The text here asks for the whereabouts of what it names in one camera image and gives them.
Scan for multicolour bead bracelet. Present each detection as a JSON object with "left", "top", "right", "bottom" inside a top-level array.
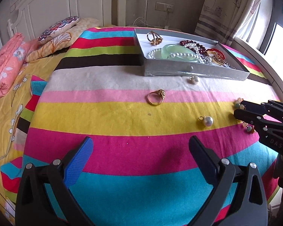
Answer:
[{"left": 234, "top": 97, "right": 256, "bottom": 134}]

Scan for large pearl pendant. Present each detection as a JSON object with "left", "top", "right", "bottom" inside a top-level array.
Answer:
[{"left": 198, "top": 116, "right": 214, "bottom": 127}]

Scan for red cord charm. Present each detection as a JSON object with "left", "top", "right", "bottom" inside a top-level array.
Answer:
[{"left": 206, "top": 48, "right": 225, "bottom": 60}]

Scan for small pearl earring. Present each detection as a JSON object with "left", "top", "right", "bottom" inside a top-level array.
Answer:
[{"left": 189, "top": 76, "right": 199, "bottom": 85}]

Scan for silver rhinestone pearl brooch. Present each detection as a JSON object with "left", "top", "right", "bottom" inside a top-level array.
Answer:
[{"left": 199, "top": 55, "right": 213, "bottom": 65}]

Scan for silver jewelry tray box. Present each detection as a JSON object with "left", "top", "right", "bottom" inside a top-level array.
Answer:
[{"left": 134, "top": 27, "right": 249, "bottom": 81}]

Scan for colourful striped blanket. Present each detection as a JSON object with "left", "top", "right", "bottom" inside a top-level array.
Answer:
[{"left": 0, "top": 27, "right": 278, "bottom": 225}]

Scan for yellow floral bed sheet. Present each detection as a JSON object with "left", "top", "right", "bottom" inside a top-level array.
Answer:
[{"left": 0, "top": 53, "right": 65, "bottom": 224}]

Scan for green jade bangle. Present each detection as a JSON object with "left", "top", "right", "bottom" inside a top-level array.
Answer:
[{"left": 161, "top": 44, "right": 199, "bottom": 62}]

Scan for patterned window curtain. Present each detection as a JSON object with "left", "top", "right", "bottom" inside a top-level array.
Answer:
[{"left": 194, "top": 0, "right": 274, "bottom": 47}]

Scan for white nightstand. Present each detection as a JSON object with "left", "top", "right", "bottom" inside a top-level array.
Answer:
[{"left": 128, "top": 24, "right": 182, "bottom": 32}]

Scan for pink floral folded quilt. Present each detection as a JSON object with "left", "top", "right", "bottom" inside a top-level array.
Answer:
[{"left": 0, "top": 33, "right": 38, "bottom": 98}]

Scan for white floor lamp pole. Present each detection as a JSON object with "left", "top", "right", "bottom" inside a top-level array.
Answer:
[{"left": 143, "top": 0, "right": 148, "bottom": 24}]

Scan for yellow leaf print pillow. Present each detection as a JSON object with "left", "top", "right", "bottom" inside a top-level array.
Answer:
[{"left": 26, "top": 18, "right": 101, "bottom": 63}]

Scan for embroidered patterned pillow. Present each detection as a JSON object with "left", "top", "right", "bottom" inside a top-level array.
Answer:
[{"left": 38, "top": 16, "right": 80, "bottom": 45}]

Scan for white wooden headboard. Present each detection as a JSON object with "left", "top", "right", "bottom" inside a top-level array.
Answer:
[{"left": 7, "top": 0, "right": 126, "bottom": 40}]

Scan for dark red bead bracelet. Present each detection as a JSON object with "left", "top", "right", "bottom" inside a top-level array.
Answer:
[{"left": 179, "top": 40, "right": 207, "bottom": 55}]

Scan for white pearl necklace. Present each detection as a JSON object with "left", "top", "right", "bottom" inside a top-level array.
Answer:
[{"left": 148, "top": 42, "right": 206, "bottom": 64}]

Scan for white charger cable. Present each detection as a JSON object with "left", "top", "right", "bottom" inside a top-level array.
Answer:
[{"left": 132, "top": 10, "right": 173, "bottom": 29}]

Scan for large gold openwork ring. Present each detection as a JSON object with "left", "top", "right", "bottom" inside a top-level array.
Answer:
[{"left": 145, "top": 31, "right": 164, "bottom": 47}]

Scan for window frame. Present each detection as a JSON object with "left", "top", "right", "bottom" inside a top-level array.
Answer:
[{"left": 232, "top": 0, "right": 283, "bottom": 102}]

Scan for wall power socket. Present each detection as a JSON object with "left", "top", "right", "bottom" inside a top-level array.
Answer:
[{"left": 155, "top": 2, "right": 174, "bottom": 13}]

